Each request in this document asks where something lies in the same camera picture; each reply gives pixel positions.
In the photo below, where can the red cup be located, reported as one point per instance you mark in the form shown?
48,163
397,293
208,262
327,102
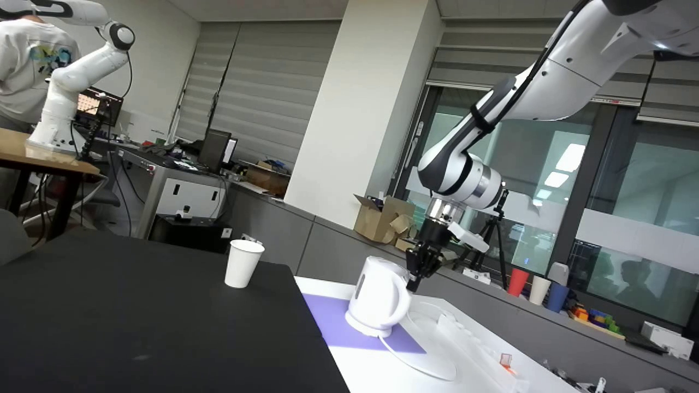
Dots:
515,283

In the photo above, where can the purple mat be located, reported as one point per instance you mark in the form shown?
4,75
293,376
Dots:
331,318

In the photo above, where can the wooden desk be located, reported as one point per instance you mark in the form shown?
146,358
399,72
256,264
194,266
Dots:
17,154

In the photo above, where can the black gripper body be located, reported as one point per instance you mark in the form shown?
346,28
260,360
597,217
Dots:
427,254

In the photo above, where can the computer monitor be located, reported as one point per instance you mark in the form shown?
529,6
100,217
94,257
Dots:
216,149

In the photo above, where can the blue cup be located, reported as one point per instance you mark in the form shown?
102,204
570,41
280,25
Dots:
554,298

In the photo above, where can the cardboard box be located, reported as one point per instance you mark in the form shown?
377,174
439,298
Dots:
383,220

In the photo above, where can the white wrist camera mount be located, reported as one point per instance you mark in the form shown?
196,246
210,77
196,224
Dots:
468,238

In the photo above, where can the black camera tripod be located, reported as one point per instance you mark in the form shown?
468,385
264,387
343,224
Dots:
492,235

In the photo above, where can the white electric kettle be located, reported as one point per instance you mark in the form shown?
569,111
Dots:
380,298

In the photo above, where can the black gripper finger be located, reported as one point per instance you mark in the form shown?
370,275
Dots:
412,285

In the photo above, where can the person in white hoodie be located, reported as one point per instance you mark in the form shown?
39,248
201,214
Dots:
29,53

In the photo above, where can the white extension power strip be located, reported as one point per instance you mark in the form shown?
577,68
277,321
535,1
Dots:
486,360

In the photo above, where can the grey office chair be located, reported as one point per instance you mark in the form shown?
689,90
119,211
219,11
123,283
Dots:
14,238

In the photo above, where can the white paper cup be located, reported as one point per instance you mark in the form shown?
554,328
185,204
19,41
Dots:
240,262

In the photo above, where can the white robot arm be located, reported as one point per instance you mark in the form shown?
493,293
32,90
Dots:
588,47

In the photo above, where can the white cup on ledge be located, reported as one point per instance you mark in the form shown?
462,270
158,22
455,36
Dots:
538,289

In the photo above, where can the grey white cabinet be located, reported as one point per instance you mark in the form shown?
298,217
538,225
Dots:
174,191

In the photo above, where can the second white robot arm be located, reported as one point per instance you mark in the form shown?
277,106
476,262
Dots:
65,84

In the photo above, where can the black perforated breadboard table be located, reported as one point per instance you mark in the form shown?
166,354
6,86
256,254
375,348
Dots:
94,313

